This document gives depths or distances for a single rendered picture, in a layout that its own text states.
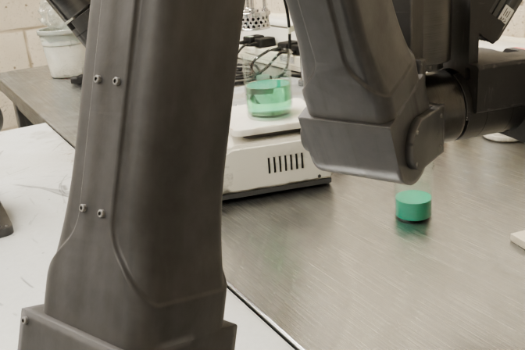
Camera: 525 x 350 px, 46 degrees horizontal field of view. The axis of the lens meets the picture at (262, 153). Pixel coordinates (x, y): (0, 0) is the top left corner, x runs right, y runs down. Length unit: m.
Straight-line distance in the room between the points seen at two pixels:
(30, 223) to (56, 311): 0.53
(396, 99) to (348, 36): 0.05
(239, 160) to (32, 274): 0.26
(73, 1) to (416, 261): 0.44
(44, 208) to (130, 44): 0.61
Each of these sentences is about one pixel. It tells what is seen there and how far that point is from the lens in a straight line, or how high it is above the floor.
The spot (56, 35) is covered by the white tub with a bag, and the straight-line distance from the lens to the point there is 1.67.
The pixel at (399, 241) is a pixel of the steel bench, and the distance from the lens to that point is 0.65.
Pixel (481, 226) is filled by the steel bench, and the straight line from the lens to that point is 0.68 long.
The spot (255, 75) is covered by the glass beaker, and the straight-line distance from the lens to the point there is 0.75.
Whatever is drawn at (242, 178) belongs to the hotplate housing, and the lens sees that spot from 0.75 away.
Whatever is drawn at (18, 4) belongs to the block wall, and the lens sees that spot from 3.11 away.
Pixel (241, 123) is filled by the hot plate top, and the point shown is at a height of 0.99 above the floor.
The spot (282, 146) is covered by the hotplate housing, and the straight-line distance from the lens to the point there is 0.75.
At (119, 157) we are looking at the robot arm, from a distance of 0.24.
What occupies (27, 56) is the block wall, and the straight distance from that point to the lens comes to 3.14.
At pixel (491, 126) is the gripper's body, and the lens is 0.51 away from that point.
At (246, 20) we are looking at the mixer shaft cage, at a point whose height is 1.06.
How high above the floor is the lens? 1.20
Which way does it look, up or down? 19 degrees down
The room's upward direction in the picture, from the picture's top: 5 degrees counter-clockwise
